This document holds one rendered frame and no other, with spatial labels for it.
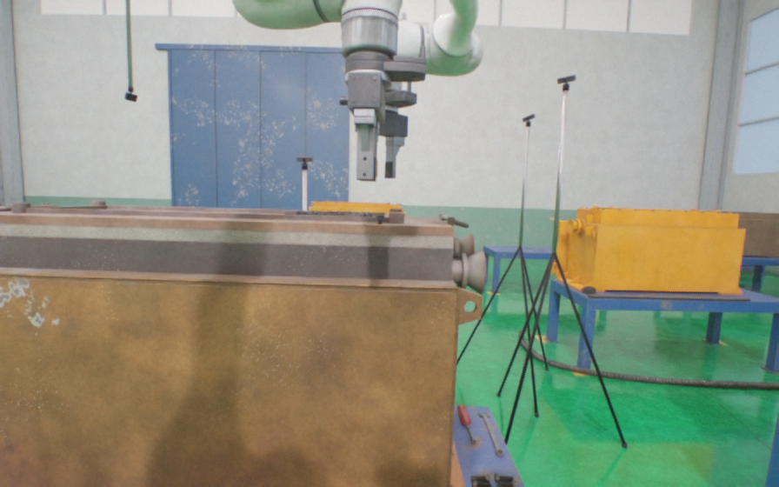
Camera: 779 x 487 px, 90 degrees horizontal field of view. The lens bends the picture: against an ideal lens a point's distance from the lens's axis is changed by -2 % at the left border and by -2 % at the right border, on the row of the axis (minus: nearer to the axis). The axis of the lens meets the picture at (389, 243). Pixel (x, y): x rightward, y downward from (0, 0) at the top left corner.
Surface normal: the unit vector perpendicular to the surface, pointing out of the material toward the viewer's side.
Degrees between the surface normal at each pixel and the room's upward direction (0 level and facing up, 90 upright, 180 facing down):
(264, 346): 90
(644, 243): 90
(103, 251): 90
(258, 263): 90
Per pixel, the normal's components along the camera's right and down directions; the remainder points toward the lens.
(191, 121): 0.01, 0.12
